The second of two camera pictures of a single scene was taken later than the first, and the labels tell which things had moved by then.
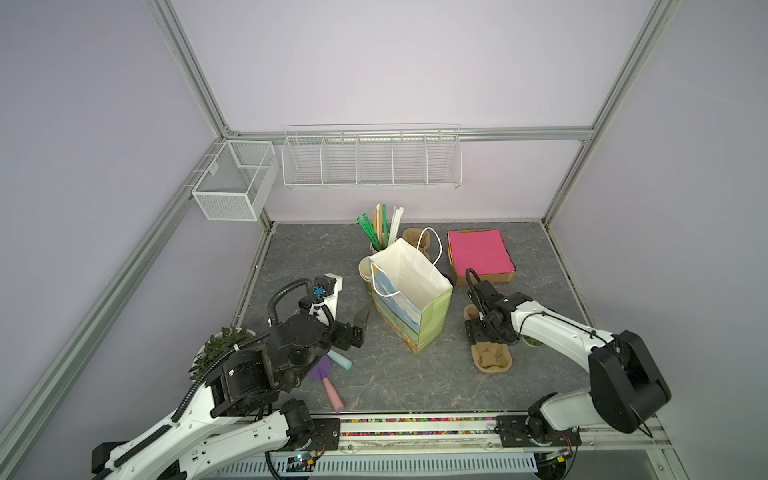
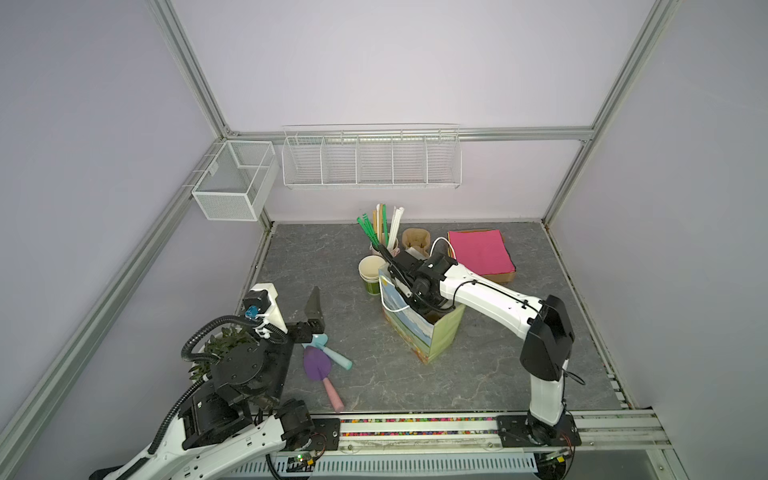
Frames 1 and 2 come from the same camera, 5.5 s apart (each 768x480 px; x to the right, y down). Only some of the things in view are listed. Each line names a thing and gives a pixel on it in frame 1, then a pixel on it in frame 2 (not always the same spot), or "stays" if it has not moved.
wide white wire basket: (372, 157) stays
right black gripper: (472, 331) to (424, 311)
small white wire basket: (239, 181) stays
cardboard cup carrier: (412, 235) stays
